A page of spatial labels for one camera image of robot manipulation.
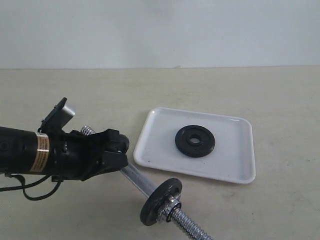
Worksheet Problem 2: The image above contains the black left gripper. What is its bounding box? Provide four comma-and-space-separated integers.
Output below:
48, 128, 128, 181

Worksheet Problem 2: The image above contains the black round disc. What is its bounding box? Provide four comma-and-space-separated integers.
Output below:
119, 134, 130, 154

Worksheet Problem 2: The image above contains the chrome threaded dumbbell bar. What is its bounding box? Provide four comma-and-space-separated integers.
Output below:
80, 125, 216, 240

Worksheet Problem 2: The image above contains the black weight plate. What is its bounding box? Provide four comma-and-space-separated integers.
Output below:
174, 125, 216, 158
140, 178, 183, 226

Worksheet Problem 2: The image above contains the chrome collar nut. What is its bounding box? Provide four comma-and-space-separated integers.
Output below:
159, 195, 182, 219

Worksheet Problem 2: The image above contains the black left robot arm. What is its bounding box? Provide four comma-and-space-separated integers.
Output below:
0, 127, 130, 181

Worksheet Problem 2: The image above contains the white rectangular plastic tray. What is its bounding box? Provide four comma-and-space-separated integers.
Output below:
133, 107, 256, 184

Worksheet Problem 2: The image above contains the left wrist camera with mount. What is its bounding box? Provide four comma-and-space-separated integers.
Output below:
37, 97, 76, 135

